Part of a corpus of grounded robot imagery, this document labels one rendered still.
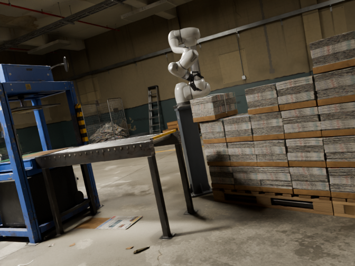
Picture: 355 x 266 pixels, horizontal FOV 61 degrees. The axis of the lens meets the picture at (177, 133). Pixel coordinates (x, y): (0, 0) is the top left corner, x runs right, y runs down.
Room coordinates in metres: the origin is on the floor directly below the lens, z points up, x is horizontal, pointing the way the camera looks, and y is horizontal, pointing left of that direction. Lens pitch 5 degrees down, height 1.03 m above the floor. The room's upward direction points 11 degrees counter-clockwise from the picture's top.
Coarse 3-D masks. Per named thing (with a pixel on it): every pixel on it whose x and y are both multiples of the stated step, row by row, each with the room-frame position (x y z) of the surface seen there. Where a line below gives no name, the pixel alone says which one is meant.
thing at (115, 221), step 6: (114, 216) 3.10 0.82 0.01; (120, 216) 3.07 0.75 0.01; (126, 216) 3.04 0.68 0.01; (132, 216) 3.00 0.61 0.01; (138, 216) 2.96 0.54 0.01; (108, 222) 2.97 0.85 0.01; (114, 222) 2.93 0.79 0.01; (120, 222) 2.90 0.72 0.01; (126, 222) 2.87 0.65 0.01; (132, 222) 2.84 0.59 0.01; (108, 228) 2.81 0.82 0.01; (114, 228) 2.78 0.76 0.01; (120, 228) 2.75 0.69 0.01; (126, 228) 2.72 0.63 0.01
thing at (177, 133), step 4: (164, 132) 2.90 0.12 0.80; (176, 132) 2.80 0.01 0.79; (140, 136) 3.03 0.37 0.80; (172, 136) 2.83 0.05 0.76; (176, 136) 2.81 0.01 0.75; (180, 136) 2.84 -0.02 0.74; (112, 140) 3.20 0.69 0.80; (116, 140) 3.12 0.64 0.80; (164, 140) 2.87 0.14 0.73; (168, 140) 2.85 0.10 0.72; (172, 140) 2.83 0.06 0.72; (176, 140) 2.81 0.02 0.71; (180, 140) 2.83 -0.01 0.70; (88, 144) 3.34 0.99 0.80; (156, 144) 2.91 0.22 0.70; (160, 144) 2.89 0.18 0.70; (164, 144) 2.87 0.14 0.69; (168, 144) 2.85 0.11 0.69; (172, 144) 2.83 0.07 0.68
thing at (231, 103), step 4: (232, 92) 3.06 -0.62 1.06; (228, 96) 3.01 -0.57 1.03; (232, 96) 3.05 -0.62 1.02; (228, 100) 3.00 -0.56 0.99; (232, 100) 3.04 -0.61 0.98; (228, 104) 3.01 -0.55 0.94; (232, 104) 3.05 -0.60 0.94; (236, 104) 3.08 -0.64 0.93; (228, 108) 2.99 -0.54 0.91; (232, 108) 3.04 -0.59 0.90; (236, 108) 3.08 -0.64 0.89
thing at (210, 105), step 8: (216, 96) 2.88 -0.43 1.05; (192, 104) 3.01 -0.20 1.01; (200, 104) 2.95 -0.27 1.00; (208, 104) 2.87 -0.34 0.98; (216, 104) 2.87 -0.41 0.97; (192, 112) 3.04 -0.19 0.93; (200, 112) 2.96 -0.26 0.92; (208, 112) 2.89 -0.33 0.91; (216, 112) 2.86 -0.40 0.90; (208, 120) 2.92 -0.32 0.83
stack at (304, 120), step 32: (224, 128) 2.83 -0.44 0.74; (256, 128) 2.57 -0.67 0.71; (288, 128) 2.36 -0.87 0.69; (320, 128) 2.19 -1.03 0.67; (224, 160) 2.87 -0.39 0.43; (256, 160) 2.61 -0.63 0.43; (288, 160) 2.42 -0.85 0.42; (320, 160) 2.21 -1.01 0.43; (224, 192) 2.91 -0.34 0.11; (256, 192) 2.65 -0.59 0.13
